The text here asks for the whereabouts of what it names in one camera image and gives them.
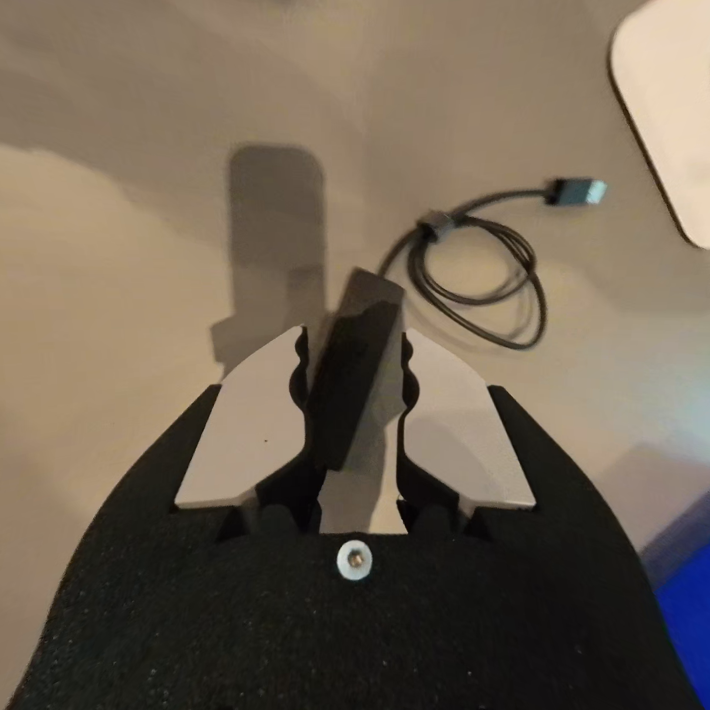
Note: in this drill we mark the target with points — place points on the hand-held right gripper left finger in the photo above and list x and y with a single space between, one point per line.
238 432

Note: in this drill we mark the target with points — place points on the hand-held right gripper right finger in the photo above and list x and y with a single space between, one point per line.
471 432

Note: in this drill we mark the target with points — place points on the blue plastic bin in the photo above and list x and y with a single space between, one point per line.
688 638

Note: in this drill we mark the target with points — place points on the white document stand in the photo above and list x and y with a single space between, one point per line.
671 111

